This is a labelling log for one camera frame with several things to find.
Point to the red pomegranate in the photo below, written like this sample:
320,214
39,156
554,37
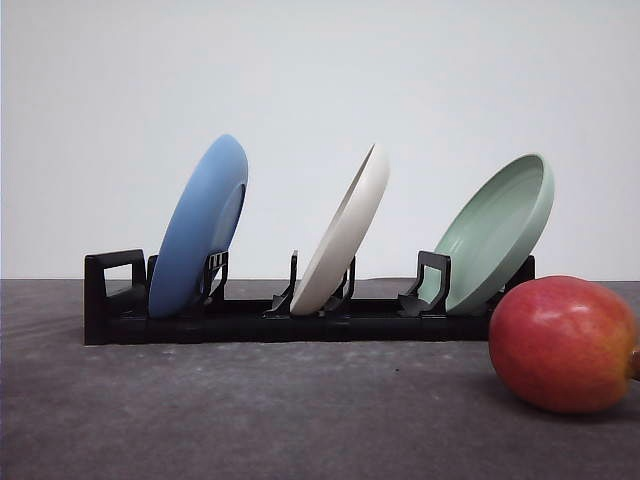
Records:
562,344

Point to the green plate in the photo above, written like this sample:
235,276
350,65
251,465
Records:
492,234

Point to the white plate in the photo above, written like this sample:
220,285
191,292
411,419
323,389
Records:
343,234

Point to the black plastic dish rack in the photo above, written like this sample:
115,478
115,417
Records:
117,307

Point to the blue plate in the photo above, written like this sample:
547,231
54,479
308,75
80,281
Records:
199,223

